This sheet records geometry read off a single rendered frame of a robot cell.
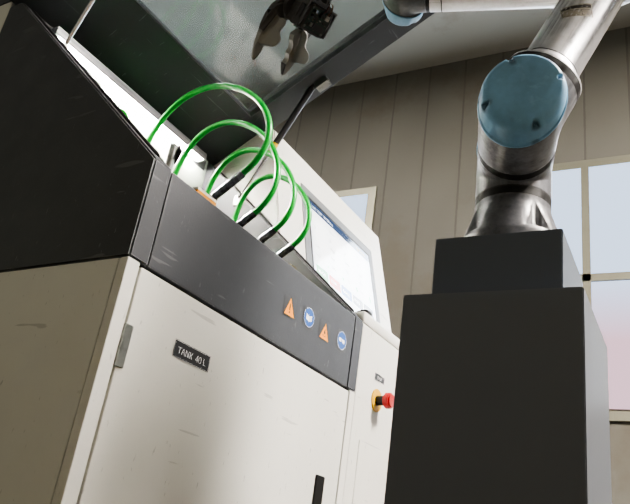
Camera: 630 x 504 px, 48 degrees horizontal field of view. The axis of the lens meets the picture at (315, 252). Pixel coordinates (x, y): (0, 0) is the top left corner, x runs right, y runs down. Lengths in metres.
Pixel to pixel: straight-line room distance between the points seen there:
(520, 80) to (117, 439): 0.72
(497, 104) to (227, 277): 0.50
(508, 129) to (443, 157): 3.11
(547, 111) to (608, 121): 3.00
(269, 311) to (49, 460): 0.48
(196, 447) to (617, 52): 3.55
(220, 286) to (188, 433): 0.24
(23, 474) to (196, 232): 0.42
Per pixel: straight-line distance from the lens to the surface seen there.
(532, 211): 1.10
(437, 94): 4.40
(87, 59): 1.77
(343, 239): 2.21
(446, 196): 3.98
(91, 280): 1.05
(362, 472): 1.58
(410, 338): 0.98
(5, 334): 1.15
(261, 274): 1.26
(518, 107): 1.01
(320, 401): 1.42
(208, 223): 1.15
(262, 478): 1.26
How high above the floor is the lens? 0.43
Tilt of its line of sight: 24 degrees up
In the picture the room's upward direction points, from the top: 9 degrees clockwise
